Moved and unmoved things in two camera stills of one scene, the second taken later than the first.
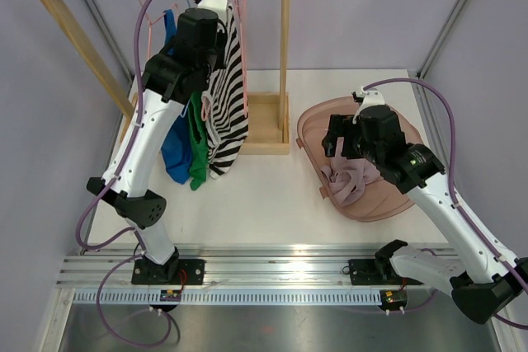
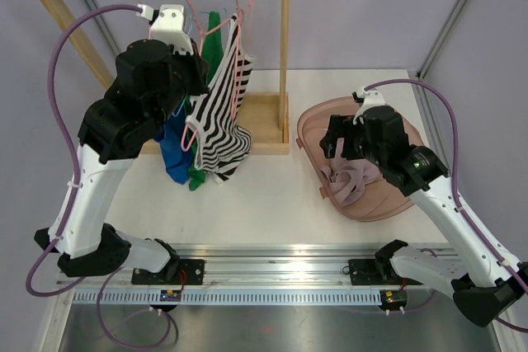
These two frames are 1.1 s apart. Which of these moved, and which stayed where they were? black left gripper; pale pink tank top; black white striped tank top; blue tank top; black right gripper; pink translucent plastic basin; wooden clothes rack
Moved: black left gripper; black white striped tank top
Stayed: pink translucent plastic basin; pale pink tank top; blue tank top; wooden clothes rack; black right gripper
